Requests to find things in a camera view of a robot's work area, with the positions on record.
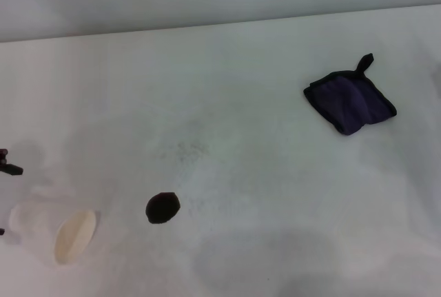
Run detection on white paper cup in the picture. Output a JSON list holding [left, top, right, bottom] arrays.
[[8, 200, 99, 266]]

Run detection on purple rag with black trim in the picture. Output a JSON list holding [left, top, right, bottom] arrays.
[[302, 52, 398, 137]]

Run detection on black water stain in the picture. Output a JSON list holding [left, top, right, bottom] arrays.
[[145, 192, 181, 225]]

